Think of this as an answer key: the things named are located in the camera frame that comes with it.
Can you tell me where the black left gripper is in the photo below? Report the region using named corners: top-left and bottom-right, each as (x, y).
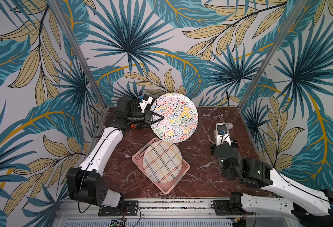
top-left (127, 109), bottom-right (164, 125)

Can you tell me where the colourful squiggle pattern plate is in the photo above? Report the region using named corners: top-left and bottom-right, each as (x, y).
top-left (151, 93), bottom-right (199, 143)

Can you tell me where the white plaid line plate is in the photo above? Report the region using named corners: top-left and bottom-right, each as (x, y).
top-left (142, 141), bottom-right (182, 183)

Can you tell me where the grey striped microfibre cloth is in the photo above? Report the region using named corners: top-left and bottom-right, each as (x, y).
top-left (225, 123), bottom-right (233, 130)

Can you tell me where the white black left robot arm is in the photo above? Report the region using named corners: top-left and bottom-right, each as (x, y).
top-left (66, 95), bottom-right (164, 208)

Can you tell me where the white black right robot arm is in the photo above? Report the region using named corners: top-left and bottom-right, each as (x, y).
top-left (211, 131), bottom-right (333, 227)

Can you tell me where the black plastic tool case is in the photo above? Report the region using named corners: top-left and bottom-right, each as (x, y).
top-left (108, 106), bottom-right (132, 132)

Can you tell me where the pink perforated plastic basket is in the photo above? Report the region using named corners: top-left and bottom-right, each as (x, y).
top-left (132, 138), bottom-right (190, 194)

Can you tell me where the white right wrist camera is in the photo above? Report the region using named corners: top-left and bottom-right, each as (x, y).
top-left (216, 123), bottom-right (231, 137)

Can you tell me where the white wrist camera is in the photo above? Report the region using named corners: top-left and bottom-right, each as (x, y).
top-left (138, 95), bottom-right (153, 113)
top-left (216, 123), bottom-right (231, 137)

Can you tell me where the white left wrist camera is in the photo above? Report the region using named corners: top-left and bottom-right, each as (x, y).
top-left (138, 95), bottom-right (153, 113)

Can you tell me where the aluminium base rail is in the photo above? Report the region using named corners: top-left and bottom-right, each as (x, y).
top-left (53, 197), bottom-right (299, 227)

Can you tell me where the left aluminium corner post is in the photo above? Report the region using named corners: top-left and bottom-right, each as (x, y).
top-left (48, 0), bottom-right (107, 111)

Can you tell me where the aluminium corner post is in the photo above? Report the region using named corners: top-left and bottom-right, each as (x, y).
top-left (48, 0), bottom-right (107, 111)
top-left (238, 0), bottom-right (308, 112)

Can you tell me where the right aluminium corner post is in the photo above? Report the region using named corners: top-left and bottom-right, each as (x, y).
top-left (238, 0), bottom-right (308, 112)

